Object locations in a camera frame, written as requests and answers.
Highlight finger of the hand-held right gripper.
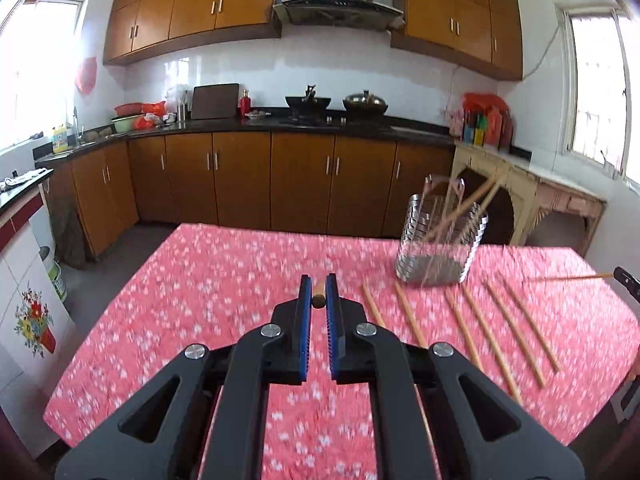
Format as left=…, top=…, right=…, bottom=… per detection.
left=612, top=266, right=640, bottom=307

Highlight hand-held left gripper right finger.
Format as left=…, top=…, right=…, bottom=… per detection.
left=325, top=274, right=586, bottom=480

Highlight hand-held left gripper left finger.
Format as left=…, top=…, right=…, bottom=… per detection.
left=55, top=274, right=317, bottom=480

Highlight metal slatted utensil holder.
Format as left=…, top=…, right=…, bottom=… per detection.
left=395, top=175, right=490, bottom=287

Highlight bunch of wooden chopsticks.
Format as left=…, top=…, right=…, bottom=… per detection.
left=362, top=167, right=562, bottom=443

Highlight red floral tablecloth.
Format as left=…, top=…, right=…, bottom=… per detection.
left=42, top=222, right=640, bottom=480

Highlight cream side table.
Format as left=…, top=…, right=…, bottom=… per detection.
left=452, top=141, right=609, bottom=257

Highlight wooden base cabinets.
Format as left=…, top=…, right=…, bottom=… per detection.
left=35, top=132, right=457, bottom=270

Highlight black gas stove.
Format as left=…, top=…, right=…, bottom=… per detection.
left=280, top=114, right=352, bottom=127

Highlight black kitchen countertop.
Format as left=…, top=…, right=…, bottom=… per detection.
left=34, top=111, right=457, bottom=170

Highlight black wok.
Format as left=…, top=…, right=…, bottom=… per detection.
left=285, top=84, right=332, bottom=113

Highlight row of condiment bottles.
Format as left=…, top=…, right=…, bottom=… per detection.
left=450, top=107, right=516, bottom=154

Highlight pot with metal lid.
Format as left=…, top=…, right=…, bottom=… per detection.
left=342, top=90, right=390, bottom=114

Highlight red plastic bag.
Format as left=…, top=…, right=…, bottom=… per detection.
left=462, top=92, right=512, bottom=150

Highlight dark cutting board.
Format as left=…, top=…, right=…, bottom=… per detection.
left=191, top=83, right=241, bottom=120

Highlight white paint bucket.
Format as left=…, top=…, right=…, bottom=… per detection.
left=39, top=246, right=69, bottom=304

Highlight orange plastic bag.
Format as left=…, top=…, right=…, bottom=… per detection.
left=135, top=101, right=167, bottom=131

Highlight green basin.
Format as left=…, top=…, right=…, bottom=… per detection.
left=110, top=116, right=149, bottom=134

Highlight steel sink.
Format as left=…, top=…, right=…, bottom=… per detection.
left=74, top=132, right=127, bottom=150

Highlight white cabinet with flower sticker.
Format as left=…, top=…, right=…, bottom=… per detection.
left=0, top=195, right=77, bottom=392

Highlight counter with red trim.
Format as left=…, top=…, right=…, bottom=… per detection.
left=0, top=166, right=55, bottom=252

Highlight window with white frame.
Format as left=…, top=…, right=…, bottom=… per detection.
left=0, top=0, right=91, bottom=155
left=555, top=2, right=640, bottom=184

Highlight wall cable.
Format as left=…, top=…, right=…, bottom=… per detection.
left=522, top=10, right=564, bottom=80

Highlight wooden wall cabinets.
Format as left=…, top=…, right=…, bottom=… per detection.
left=102, top=0, right=283, bottom=67
left=390, top=0, right=524, bottom=82

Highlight red bag on wall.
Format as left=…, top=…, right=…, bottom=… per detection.
left=75, top=56, right=99, bottom=95

